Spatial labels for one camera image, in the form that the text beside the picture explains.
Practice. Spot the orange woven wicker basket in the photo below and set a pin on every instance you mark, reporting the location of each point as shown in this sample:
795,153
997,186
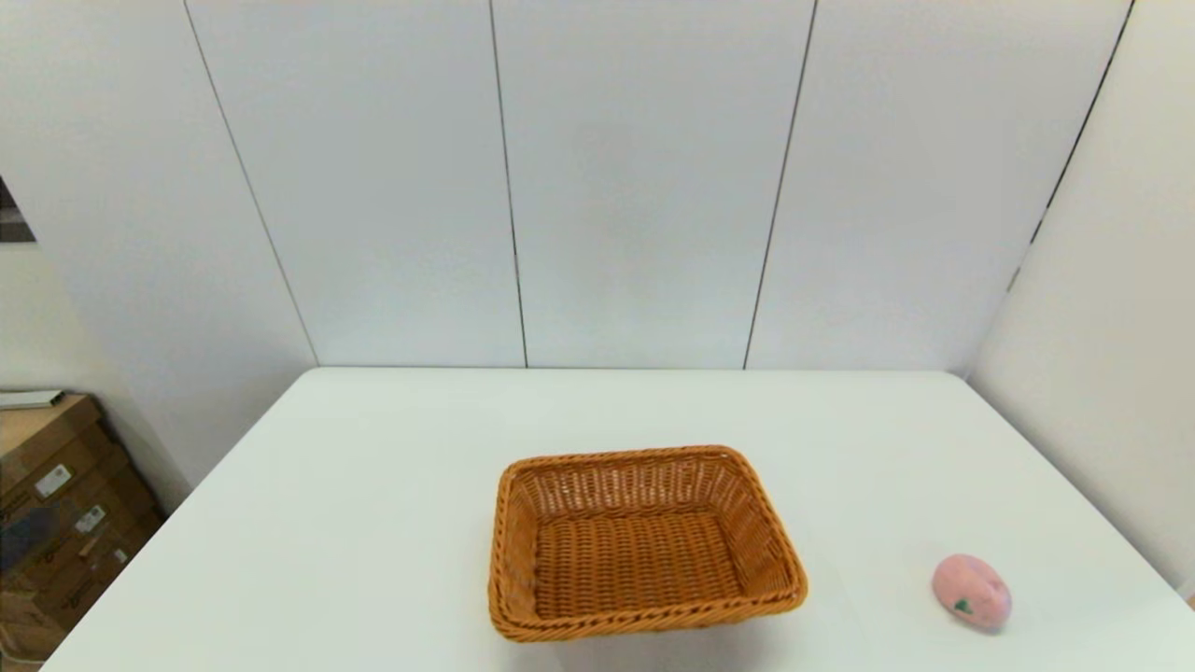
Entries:
635,560

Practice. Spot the pink toy peach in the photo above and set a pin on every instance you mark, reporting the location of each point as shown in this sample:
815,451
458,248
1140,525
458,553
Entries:
971,583

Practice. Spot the brown cardboard box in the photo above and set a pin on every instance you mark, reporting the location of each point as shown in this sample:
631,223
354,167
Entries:
103,499
121,560
42,439

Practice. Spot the flat white board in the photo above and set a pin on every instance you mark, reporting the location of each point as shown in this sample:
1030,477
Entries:
28,399

